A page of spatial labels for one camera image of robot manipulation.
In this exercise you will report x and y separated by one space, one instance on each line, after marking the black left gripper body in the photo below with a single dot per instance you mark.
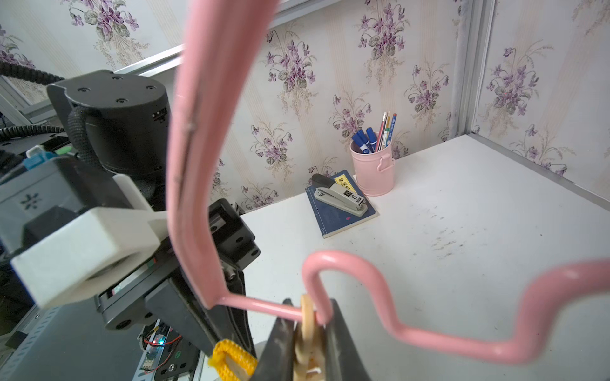
210 258

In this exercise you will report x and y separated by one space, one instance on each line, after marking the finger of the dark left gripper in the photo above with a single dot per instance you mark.
175 304

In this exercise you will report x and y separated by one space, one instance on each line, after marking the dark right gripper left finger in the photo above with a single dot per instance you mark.
276 360

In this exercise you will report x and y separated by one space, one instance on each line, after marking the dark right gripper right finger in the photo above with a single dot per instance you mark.
341 355

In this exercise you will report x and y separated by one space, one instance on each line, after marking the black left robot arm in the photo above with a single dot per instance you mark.
118 124

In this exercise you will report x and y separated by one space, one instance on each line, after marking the pink wavy hanger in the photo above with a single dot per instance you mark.
221 41

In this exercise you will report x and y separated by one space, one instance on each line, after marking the tan plastic clothespin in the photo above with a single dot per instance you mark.
309 362

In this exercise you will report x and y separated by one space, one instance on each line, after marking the small circuit board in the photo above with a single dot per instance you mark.
153 348

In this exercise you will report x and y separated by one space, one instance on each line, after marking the grey white stapler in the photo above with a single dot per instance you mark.
329 192

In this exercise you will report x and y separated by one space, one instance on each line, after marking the pink metal pen bucket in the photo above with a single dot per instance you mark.
374 172

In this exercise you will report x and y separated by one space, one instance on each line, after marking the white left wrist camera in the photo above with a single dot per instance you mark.
72 231

